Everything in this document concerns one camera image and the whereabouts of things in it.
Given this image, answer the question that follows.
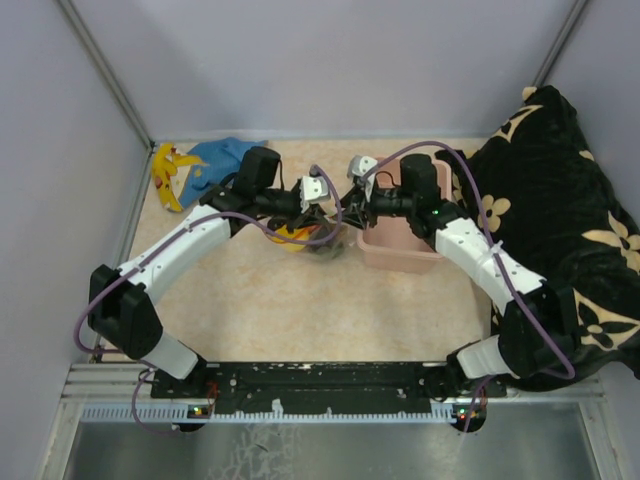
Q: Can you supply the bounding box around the yellow lemon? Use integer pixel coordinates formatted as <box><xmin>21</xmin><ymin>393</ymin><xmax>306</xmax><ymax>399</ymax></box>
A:
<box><xmin>271</xmin><ymin>226</ymin><xmax>317</xmax><ymax>253</ymax></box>

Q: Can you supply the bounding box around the white slotted cable duct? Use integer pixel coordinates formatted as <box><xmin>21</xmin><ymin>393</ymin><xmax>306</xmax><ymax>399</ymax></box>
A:
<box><xmin>79</xmin><ymin>399</ymin><xmax>474</xmax><ymax>425</ymax></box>

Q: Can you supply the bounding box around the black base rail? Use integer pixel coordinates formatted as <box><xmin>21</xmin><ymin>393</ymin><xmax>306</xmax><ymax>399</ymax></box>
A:
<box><xmin>151</xmin><ymin>362</ymin><xmax>479</xmax><ymax>415</ymax></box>

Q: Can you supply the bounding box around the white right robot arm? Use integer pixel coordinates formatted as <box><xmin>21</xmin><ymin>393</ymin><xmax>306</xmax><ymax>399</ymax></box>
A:
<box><xmin>341</xmin><ymin>154</ymin><xmax>580</xmax><ymax>396</ymax></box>

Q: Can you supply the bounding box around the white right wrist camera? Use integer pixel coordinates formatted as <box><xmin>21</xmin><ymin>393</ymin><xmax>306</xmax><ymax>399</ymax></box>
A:
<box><xmin>347</xmin><ymin>155</ymin><xmax>378</xmax><ymax>201</ymax></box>

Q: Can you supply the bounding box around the blue cloth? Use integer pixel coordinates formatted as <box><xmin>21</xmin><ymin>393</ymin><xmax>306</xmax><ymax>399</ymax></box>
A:
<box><xmin>173</xmin><ymin>137</ymin><xmax>267</xmax><ymax>209</ymax></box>

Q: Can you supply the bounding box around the black floral blanket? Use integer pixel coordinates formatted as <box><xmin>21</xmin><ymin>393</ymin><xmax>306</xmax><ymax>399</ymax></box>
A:
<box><xmin>435</xmin><ymin>86</ymin><xmax>639</xmax><ymax>382</ymax></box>

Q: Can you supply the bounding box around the pink plastic bin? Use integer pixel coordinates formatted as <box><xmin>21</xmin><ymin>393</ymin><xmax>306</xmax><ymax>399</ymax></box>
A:
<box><xmin>356</xmin><ymin>159</ymin><xmax>452</xmax><ymax>274</ymax></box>

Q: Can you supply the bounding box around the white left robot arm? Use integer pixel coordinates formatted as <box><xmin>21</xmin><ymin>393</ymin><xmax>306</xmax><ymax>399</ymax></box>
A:
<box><xmin>86</xmin><ymin>147</ymin><xmax>339</xmax><ymax>397</ymax></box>

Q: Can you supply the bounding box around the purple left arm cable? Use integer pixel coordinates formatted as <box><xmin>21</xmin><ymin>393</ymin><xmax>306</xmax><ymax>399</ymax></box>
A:
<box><xmin>73</xmin><ymin>163</ymin><xmax>344</xmax><ymax>435</ymax></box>

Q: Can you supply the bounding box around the yellow plush toy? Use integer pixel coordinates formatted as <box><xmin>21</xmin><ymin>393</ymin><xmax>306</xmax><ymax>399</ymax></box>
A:
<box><xmin>151</xmin><ymin>143</ymin><xmax>206</xmax><ymax>213</ymax></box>

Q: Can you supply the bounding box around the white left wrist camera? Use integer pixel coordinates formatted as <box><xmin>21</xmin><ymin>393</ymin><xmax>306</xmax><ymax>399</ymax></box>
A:
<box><xmin>299</xmin><ymin>176</ymin><xmax>331</xmax><ymax>213</ymax></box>

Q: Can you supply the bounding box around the dark purple fruit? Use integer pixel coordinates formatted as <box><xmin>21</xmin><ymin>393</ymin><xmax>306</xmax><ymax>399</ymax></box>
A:
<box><xmin>306</xmin><ymin>236</ymin><xmax>345</xmax><ymax>261</ymax></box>

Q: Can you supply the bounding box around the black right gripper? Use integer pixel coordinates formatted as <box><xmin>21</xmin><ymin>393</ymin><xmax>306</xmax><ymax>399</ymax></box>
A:
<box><xmin>333</xmin><ymin>179</ymin><xmax>416</xmax><ymax>230</ymax></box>

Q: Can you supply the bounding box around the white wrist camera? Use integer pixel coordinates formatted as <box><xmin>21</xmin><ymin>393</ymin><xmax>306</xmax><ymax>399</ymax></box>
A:
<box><xmin>299</xmin><ymin>176</ymin><xmax>331</xmax><ymax>213</ymax></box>
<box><xmin>347</xmin><ymin>155</ymin><xmax>378</xmax><ymax>201</ymax></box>

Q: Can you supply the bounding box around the clear zip bag orange zipper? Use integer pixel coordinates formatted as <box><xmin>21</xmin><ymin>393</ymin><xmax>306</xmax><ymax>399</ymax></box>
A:
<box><xmin>266</xmin><ymin>205</ymin><xmax>352</xmax><ymax>261</ymax></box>

